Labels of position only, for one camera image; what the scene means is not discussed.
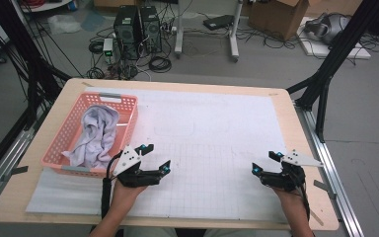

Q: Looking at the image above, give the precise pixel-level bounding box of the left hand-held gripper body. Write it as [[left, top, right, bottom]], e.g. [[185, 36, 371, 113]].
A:
[[112, 144, 164, 189]]

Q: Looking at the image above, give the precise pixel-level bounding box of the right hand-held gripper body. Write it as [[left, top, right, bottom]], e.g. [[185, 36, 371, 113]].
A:
[[260, 149, 324, 193]]

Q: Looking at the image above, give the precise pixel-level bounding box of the lilac towel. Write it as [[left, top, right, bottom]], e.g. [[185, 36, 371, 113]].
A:
[[61, 104, 120, 170]]

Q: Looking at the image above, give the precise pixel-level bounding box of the pink plastic basket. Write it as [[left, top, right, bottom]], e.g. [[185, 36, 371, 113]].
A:
[[39, 92, 139, 181]]

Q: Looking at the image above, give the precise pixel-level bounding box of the person's right hand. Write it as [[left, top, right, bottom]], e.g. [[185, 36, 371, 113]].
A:
[[272, 188, 306, 212]]

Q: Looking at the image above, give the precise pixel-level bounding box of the person's left hand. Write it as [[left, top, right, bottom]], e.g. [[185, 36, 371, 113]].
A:
[[112, 180, 148, 212]]

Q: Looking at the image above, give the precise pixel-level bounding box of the white grid mat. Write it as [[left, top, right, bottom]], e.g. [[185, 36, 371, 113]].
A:
[[25, 86, 302, 222]]

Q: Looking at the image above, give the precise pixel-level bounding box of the white power supply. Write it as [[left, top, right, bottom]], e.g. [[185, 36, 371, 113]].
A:
[[102, 38, 114, 64]]

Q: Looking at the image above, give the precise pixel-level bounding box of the white foam board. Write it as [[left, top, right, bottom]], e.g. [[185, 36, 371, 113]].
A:
[[296, 16, 372, 60]]

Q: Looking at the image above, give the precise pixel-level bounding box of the black computer tower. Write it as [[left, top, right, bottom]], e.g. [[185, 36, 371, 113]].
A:
[[139, 5, 163, 53], [113, 4, 142, 61]]

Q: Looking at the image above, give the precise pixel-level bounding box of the white metal stand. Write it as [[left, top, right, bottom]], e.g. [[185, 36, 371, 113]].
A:
[[174, 0, 245, 63]]

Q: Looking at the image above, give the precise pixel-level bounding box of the brown cardboard box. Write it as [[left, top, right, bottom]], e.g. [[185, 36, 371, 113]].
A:
[[247, 0, 310, 42], [305, 0, 363, 18]]

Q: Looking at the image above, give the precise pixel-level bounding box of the grey rounded device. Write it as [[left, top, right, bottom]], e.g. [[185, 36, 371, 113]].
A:
[[304, 12, 351, 45]]

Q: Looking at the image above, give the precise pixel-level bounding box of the blue floor sheet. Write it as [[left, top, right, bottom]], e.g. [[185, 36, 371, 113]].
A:
[[80, 9, 107, 33]]

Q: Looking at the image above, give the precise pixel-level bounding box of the black flat device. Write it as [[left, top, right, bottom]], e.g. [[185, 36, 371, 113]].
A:
[[202, 14, 235, 32]]

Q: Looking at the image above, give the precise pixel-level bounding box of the clear plastic bag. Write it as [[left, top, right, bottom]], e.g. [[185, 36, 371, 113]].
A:
[[47, 13, 82, 36]]

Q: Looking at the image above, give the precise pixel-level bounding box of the round white table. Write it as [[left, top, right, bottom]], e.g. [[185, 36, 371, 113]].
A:
[[19, 0, 73, 14]]

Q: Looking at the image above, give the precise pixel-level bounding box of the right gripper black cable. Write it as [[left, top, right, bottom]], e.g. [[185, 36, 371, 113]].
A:
[[297, 182, 311, 222]]

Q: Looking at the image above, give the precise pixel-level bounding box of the grey metal bracket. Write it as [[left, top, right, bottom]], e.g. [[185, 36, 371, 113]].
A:
[[313, 179, 338, 200], [0, 165, 30, 183]]

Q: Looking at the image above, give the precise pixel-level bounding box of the aluminium rail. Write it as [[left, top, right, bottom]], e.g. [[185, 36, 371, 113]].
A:
[[294, 102, 364, 237], [0, 108, 45, 215]]

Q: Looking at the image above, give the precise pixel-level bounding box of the coiled black cable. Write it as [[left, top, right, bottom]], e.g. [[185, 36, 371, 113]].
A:
[[148, 55, 173, 74]]

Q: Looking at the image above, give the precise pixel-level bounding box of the black metal frame strut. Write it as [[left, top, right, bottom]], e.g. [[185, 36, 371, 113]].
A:
[[0, 0, 73, 131], [285, 0, 379, 144]]

